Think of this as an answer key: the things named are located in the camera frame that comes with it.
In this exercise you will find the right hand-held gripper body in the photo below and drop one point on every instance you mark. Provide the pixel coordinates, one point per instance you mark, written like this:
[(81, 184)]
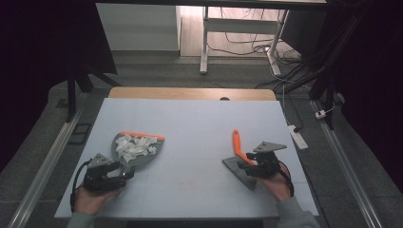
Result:
[(269, 164)]

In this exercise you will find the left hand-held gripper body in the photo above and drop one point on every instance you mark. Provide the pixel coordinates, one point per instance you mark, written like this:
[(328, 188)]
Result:
[(99, 161)]

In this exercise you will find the grey dustpan with orange edge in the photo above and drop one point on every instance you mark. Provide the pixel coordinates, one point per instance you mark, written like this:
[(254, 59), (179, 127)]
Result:
[(141, 160)]

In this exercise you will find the pile of white paper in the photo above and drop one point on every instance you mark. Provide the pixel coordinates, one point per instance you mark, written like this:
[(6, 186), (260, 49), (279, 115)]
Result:
[(133, 147)]

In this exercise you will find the person's right hand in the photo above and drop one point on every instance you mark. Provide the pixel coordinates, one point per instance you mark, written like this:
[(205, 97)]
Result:
[(280, 186)]

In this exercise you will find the person's left hand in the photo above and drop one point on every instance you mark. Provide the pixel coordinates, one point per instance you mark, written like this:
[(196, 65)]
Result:
[(88, 202)]

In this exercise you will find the black floor plate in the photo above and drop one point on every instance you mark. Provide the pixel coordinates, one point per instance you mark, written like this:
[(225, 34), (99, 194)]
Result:
[(80, 133)]

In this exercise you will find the white power strip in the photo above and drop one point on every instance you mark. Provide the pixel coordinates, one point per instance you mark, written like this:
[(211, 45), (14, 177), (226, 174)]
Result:
[(297, 137)]

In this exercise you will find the black tripod stand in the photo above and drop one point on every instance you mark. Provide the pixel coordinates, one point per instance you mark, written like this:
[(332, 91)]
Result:
[(71, 95)]

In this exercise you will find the small white adapter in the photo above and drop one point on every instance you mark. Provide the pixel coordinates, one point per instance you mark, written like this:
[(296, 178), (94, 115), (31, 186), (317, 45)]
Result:
[(320, 114)]

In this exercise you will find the pale blue table board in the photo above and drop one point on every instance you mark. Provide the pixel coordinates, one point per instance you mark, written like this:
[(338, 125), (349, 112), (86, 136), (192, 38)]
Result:
[(190, 117)]

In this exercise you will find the wooden table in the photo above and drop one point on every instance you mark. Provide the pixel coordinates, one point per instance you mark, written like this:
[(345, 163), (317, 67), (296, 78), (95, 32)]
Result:
[(177, 93)]

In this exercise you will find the black metal stand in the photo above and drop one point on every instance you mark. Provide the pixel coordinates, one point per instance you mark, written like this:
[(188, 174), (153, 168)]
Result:
[(328, 79)]

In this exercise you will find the dark curtain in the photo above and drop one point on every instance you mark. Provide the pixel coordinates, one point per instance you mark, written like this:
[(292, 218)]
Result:
[(377, 79), (31, 47)]

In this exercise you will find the white cabinet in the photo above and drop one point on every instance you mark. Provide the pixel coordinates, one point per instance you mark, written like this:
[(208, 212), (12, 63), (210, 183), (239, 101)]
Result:
[(136, 28)]

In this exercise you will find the aluminium floor rail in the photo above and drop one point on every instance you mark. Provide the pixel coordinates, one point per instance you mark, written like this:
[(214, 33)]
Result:
[(47, 164), (345, 167)]

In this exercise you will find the white desk frame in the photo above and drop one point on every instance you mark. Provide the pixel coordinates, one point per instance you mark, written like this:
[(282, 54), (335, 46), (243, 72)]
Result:
[(240, 26)]

